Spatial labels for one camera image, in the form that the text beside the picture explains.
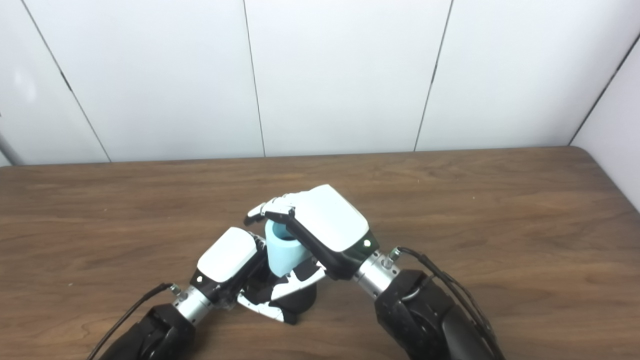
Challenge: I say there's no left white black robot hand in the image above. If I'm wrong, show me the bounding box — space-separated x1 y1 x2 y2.
189 226 301 325

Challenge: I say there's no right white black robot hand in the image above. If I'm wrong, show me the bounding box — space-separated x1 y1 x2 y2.
243 183 379 301

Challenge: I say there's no light-blue hose piece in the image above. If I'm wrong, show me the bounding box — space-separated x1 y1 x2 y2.
264 219 312 279

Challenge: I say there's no black funnel-shaped nozzle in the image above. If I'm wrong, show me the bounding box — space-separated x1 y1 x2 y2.
249 270 318 325

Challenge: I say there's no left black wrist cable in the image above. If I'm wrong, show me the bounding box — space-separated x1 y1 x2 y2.
85 282 182 360

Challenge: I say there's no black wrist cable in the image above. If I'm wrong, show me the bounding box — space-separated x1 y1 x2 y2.
389 246 507 360
85 282 182 360

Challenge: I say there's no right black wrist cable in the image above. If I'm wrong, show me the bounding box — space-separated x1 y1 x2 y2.
389 246 507 360

